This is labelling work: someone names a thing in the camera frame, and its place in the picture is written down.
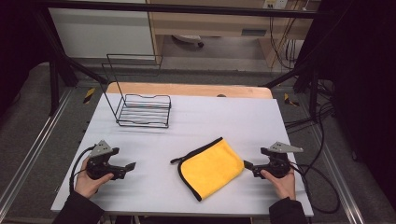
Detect wooden desk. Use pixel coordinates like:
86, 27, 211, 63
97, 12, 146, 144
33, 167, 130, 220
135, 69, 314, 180
146, 0, 322, 69

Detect chair caster base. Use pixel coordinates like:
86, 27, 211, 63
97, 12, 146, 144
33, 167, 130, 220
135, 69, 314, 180
171, 34, 205, 49

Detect white cabinet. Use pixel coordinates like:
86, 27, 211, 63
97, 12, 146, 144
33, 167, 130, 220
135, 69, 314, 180
48, 7, 156, 60

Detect black floor cable bundle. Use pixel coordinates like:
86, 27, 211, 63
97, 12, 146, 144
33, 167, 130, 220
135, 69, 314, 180
283, 78, 336, 133

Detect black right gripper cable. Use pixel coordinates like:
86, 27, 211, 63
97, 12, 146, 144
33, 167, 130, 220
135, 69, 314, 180
289, 161, 341, 215

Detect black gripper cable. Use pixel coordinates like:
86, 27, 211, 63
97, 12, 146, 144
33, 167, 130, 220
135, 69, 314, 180
289, 161, 341, 215
68, 146, 95, 192

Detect white wall outlet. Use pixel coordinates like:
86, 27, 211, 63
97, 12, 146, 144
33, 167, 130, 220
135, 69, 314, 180
262, 0, 290, 10

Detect person's left hand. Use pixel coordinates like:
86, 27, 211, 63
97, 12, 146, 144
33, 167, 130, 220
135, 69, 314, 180
74, 166, 115, 200

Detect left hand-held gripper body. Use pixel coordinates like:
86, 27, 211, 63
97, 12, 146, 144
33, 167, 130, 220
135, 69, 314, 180
85, 139, 120, 181

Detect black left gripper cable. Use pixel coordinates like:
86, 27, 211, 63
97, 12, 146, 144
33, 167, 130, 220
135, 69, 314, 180
68, 146, 95, 192

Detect person's right hand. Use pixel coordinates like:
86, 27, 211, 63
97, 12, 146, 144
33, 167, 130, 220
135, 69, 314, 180
260, 169, 297, 201

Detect black metal stand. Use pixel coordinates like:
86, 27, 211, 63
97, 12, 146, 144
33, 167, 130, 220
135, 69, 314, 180
32, 8, 109, 117
262, 18, 337, 123

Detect yellow cloth with black trim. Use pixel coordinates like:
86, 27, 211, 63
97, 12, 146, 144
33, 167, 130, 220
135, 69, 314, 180
170, 136, 246, 203

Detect black metal crossbar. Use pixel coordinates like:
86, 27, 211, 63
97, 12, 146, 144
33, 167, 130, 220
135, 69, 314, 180
31, 0, 335, 21

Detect black wire rack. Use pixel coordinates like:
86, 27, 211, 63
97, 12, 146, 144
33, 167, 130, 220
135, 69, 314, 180
101, 53, 173, 129

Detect yellow black tape marker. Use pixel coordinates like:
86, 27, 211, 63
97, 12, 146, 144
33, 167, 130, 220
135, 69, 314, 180
82, 87, 97, 105
282, 92, 301, 107

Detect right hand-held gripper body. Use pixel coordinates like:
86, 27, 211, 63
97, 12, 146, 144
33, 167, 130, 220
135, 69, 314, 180
260, 141, 304, 179

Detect aluminium floor rail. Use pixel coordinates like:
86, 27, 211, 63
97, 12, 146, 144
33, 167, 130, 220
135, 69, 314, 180
0, 88, 75, 214
310, 123, 366, 224

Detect hanging desk cables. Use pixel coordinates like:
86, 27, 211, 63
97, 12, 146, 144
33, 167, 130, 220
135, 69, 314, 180
268, 16, 301, 72

